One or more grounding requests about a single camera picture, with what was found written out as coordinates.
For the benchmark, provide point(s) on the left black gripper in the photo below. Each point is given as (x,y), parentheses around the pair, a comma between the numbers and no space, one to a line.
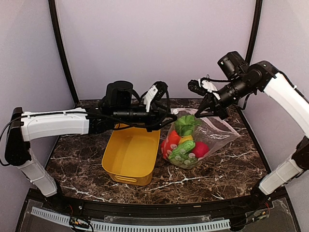
(159,124)

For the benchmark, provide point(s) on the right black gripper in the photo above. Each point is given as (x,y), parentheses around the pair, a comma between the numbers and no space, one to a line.
(216,107)

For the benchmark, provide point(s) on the orange toy carrot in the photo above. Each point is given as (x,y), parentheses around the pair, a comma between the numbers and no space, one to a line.
(183,126)

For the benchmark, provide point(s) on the yellow toy lemon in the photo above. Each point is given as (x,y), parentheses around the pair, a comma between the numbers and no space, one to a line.
(185,138)

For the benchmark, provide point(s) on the red toy apple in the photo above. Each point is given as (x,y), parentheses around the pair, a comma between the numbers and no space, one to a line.
(162,147)

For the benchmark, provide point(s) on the clear zip top bag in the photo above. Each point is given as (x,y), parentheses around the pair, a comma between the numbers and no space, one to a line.
(213,131)

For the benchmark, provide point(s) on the green toy cucumber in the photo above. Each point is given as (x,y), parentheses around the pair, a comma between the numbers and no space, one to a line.
(181,152)

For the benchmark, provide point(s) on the red toy tomato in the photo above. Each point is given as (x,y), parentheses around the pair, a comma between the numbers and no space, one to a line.
(200,149)

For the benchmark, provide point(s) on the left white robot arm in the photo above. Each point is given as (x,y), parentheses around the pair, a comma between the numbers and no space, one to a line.
(27,126)

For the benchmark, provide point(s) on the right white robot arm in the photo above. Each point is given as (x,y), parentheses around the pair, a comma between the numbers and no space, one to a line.
(280,92)

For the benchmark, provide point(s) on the yellow plastic basket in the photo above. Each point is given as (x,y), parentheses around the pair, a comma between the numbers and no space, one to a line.
(130,155)

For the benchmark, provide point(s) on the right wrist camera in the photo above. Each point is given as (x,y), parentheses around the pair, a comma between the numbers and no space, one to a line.
(233,65)

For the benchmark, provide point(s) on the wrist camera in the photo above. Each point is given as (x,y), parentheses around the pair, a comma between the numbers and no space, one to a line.
(118,94)
(233,65)

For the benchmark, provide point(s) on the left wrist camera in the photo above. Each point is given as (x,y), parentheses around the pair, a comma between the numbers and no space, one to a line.
(118,94)

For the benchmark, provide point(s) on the right black frame post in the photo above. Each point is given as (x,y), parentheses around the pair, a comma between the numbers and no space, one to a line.
(254,30)

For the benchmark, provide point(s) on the black frame post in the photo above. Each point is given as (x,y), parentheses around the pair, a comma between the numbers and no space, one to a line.
(61,50)
(254,30)

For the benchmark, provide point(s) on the white slotted cable duct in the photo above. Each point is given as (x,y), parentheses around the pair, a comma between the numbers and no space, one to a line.
(134,224)

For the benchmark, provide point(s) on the black front rail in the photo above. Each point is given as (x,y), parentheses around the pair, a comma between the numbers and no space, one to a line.
(168,199)

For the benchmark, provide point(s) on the left black frame post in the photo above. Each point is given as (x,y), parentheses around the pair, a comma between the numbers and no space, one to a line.
(61,50)

